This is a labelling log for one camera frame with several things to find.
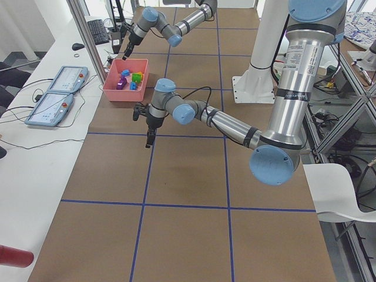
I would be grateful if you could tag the purple long block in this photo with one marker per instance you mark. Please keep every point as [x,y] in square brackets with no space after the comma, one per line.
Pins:
[121,84]

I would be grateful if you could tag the red bottle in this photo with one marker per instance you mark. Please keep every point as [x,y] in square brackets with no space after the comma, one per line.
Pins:
[15,257]

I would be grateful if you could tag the lower teach pendant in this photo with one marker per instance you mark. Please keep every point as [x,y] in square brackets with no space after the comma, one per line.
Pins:
[50,109]

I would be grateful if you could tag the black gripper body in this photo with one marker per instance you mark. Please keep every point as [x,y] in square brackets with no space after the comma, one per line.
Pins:
[153,121]
[131,42]

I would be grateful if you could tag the upper teach pendant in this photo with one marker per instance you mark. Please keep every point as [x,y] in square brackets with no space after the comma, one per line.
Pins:
[69,79]

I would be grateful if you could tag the pink plastic box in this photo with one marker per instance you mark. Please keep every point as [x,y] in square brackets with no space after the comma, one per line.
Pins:
[115,73]

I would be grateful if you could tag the teach pendant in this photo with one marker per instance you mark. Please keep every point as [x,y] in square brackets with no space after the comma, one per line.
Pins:
[50,109]
[69,79]

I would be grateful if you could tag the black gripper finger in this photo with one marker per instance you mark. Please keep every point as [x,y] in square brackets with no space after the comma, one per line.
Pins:
[129,51]
[148,146]
[152,136]
[124,56]

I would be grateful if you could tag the white chair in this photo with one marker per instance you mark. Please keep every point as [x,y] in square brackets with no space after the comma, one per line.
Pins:
[333,194]

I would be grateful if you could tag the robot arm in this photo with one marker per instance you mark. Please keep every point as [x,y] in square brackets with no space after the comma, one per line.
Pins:
[289,45]
[151,18]

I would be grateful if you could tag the black keyboard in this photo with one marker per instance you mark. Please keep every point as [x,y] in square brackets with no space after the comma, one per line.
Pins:
[98,31]

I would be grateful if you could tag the small blue block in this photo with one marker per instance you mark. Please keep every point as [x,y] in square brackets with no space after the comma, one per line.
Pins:
[125,72]

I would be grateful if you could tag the black labelled box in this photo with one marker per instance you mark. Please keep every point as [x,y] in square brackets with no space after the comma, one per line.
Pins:
[116,40]

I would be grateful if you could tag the brown table mat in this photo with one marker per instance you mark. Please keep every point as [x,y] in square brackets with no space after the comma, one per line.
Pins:
[188,209]

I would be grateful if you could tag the green block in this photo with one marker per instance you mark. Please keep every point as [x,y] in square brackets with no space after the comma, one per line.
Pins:
[136,77]

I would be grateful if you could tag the black computer mouse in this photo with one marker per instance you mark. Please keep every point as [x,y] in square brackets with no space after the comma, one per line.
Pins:
[77,46]

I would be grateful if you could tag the aluminium frame post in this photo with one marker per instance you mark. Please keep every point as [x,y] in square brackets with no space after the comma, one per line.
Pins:
[81,23]

